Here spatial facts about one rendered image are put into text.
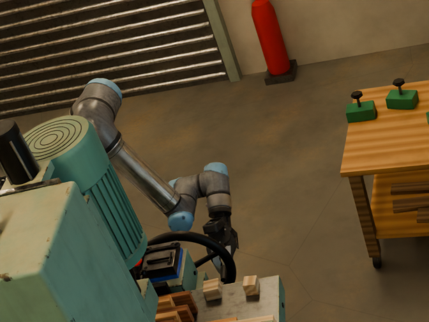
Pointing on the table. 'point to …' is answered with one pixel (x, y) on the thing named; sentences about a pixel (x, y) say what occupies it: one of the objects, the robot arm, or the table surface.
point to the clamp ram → (162, 288)
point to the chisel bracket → (149, 295)
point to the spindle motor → (90, 177)
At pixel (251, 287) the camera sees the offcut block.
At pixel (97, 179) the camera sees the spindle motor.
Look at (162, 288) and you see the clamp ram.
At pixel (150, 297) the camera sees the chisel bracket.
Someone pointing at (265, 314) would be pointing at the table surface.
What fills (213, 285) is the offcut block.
